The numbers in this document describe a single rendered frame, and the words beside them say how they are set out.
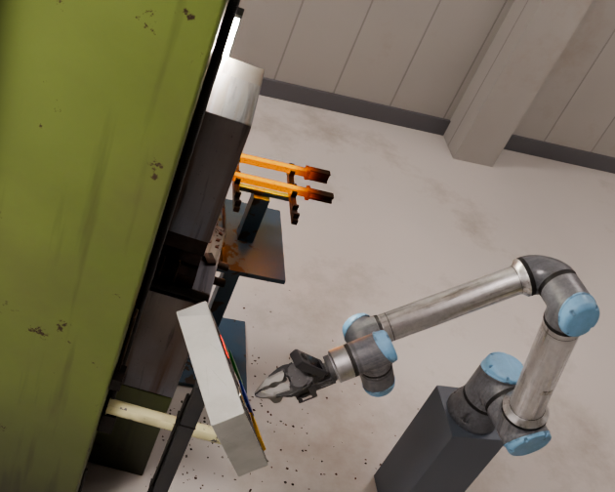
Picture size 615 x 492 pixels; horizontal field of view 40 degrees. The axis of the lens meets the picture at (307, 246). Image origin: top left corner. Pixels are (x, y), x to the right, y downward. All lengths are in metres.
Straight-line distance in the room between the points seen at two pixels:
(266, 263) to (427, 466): 0.93
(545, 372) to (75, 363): 1.34
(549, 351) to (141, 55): 1.43
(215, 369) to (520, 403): 1.11
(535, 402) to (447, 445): 0.45
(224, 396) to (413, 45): 3.75
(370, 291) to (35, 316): 2.33
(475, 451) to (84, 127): 1.87
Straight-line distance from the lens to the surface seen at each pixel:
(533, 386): 2.64
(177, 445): 2.27
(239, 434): 1.99
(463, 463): 3.15
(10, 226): 2.08
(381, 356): 2.18
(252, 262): 3.06
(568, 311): 2.36
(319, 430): 3.55
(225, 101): 2.14
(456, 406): 3.02
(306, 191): 3.02
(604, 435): 4.38
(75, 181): 1.93
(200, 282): 2.56
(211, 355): 2.01
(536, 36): 5.29
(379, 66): 5.41
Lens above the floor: 2.66
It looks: 38 degrees down
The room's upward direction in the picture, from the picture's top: 25 degrees clockwise
